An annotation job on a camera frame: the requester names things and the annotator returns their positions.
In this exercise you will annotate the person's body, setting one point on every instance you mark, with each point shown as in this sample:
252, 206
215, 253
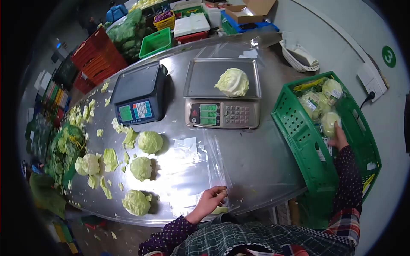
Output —
256, 240

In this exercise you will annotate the person's left fingers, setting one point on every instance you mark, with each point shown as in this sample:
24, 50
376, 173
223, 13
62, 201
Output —
222, 198

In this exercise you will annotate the person's right fingers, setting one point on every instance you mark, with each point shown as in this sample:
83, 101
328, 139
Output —
337, 128

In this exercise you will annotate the untrimmed leafy cabbage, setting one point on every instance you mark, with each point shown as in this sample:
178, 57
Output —
87, 164

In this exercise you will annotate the stack of red crates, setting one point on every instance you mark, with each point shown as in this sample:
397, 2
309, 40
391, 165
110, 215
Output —
97, 60

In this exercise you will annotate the white foam box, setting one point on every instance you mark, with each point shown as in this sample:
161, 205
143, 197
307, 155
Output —
191, 25

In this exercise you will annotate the small green basket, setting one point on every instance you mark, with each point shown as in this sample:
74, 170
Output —
156, 42

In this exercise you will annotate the yellow basket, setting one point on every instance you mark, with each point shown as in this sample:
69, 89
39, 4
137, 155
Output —
165, 20

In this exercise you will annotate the red plastic crate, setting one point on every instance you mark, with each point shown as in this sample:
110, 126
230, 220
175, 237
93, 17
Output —
192, 37

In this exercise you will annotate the clear plastic sheets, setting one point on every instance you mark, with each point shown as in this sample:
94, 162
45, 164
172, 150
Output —
233, 48

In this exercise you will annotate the open cardboard box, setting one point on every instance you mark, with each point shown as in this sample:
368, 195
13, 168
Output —
246, 11

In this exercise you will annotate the person's right hand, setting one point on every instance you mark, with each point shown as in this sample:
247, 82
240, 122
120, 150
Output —
339, 140

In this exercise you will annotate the clear bag of green vegetables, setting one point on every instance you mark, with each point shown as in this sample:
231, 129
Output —
128, 35

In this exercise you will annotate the person's left thumb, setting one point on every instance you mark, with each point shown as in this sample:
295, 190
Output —
217, 189

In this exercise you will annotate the green plastic crate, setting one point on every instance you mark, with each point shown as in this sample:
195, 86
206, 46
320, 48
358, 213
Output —
301, 134

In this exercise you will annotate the white plastic basket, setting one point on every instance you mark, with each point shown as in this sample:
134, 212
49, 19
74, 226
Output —
299, 57

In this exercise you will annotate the green trimmed cabbage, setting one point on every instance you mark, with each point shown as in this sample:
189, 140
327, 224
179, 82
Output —
136, 202
141, 168
150, 142

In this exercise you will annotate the person's left hand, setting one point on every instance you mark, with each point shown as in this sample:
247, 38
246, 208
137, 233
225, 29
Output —
205, 204

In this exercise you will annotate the stack of clear plastic bags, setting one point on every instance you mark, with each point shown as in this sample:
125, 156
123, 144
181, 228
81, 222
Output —
192, 172

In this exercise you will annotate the pale trimmed cabbage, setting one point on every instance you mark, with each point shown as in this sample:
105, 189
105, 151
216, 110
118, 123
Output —
233, 82

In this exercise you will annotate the stack of coloured crates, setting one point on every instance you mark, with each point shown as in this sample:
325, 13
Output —
54, 102

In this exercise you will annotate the pile of cabbage leaf scraps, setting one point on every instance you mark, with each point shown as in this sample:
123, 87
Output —
110, 140

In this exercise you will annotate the white wall socket panel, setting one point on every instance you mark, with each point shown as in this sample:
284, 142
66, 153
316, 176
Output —
371, 78

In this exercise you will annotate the dark blue weighing scale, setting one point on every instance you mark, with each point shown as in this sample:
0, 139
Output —
139, 92

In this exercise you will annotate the round green sign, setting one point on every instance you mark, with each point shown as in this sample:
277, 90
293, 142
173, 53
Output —
389, 56

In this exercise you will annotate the cabbage piece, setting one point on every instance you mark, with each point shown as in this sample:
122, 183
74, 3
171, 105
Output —
219, 210

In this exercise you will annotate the black plug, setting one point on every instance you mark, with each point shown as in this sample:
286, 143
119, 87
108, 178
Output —
370, 95

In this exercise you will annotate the silver weighing scale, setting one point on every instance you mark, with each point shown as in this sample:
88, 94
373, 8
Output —
221, 96

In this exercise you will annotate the black plastic crate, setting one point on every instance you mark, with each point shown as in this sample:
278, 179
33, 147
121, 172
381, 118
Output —
65, 72

